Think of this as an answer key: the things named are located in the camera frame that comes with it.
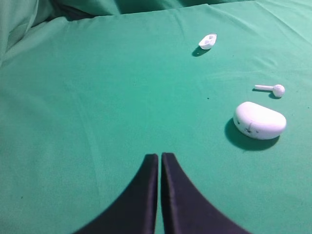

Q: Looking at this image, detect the white earbud near case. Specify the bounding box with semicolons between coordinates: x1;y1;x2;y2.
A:
254;84;286;98

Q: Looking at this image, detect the white earbud charging case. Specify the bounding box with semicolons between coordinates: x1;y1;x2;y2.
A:
233;101;287;140

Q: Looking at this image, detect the green table cloth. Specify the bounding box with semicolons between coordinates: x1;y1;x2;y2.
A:
0;0;312;234

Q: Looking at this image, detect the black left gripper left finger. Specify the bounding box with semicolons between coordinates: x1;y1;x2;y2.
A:
77;154;158;234

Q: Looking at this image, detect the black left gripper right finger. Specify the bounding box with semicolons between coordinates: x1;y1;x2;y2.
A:
161;153;249;234

